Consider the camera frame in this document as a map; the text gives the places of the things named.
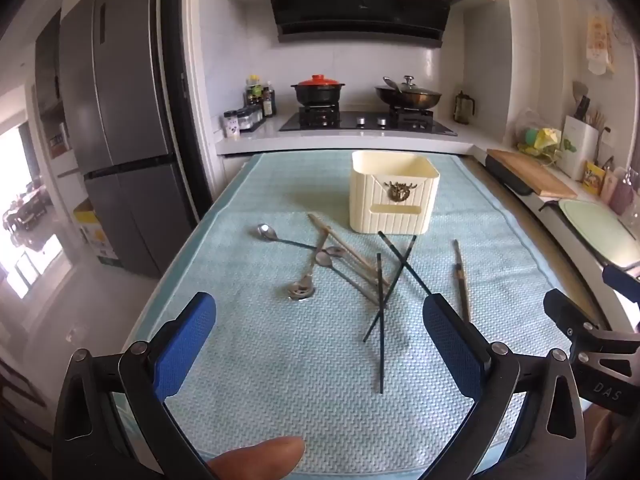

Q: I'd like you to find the brown wooden chopstick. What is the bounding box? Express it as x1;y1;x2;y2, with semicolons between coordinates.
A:
454;240;471;323

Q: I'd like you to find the dark green chopstick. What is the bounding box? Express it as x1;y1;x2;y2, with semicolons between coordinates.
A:
376;252;385;394
362;235;418;342

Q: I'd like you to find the small silver spoon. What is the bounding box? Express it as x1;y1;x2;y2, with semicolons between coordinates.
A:
313;250;388;309

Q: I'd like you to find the ornate handle silver spoon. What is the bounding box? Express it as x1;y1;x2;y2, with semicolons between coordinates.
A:
288;246;346;300

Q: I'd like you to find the person's right hand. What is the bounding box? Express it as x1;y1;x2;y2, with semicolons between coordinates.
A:
584;404;629;469

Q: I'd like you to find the person's left hand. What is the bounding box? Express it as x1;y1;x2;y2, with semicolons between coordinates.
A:
207;437;305;480

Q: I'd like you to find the green round tray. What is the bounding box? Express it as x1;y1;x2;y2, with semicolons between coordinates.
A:
558;198;639;271

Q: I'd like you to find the wooden cutting board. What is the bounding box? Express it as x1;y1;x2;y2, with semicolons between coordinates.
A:
486;148;577;200

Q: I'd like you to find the white knife block holder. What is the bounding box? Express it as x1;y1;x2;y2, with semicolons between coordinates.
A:
556;116;599;181

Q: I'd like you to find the yellow green plastic bag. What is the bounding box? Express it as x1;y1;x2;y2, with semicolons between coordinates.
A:
518;128;561;157

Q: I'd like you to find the cream utensil holder box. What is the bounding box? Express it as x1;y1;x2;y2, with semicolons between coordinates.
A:
349;150;440;235

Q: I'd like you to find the dark glass jug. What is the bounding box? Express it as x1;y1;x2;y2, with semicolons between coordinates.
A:
454;91;476;125

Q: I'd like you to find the yellow cardboard box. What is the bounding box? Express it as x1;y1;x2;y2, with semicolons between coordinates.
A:
74;198;122;266

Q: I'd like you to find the light blue woven table mat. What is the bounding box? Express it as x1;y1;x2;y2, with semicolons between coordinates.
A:
131;151;570;479

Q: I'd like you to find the wok with glass lid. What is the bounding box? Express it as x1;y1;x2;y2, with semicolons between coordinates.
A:
375;76;442;110

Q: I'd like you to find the black gas stove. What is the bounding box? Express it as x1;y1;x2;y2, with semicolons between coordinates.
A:
280;105;457;136

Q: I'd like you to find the black pot with red lid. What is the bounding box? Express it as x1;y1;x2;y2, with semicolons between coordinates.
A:
292;74;344;107

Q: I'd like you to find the white lidded spice jar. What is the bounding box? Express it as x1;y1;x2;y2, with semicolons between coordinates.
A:
222;110;240;139

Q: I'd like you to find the sauce bottles group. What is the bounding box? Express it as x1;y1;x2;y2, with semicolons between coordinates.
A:
244;75;277;117

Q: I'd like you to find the black range hood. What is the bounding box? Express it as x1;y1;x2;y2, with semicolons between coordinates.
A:
270;0;461;48

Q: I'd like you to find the grey refrigerator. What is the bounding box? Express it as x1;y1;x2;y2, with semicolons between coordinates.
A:
58;0;212;278

